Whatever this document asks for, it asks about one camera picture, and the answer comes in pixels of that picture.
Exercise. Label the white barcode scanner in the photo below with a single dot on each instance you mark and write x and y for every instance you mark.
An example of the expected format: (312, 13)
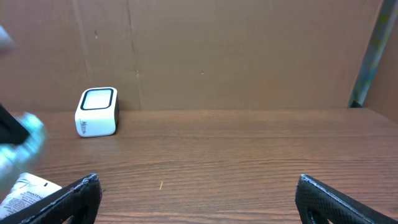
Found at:
(97, 113)

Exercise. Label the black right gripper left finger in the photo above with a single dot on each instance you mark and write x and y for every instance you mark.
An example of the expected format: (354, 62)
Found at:
(77, 203)

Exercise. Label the white tube gold cap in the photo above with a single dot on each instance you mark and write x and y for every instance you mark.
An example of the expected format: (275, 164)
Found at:
(27, 190)

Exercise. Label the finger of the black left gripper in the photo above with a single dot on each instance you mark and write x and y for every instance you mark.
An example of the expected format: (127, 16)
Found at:
(12, 132)

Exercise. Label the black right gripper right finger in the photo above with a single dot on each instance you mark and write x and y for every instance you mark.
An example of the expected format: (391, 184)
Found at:
(319, 203)

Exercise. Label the green metal pole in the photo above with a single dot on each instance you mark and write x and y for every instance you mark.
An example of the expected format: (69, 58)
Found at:
(371, 56)

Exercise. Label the teal tissue wipes pack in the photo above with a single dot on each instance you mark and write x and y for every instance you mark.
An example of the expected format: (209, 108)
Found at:
(17, 159)

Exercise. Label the brown cardboard backdrop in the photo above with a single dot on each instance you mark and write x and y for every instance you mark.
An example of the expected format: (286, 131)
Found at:
(188, 55)

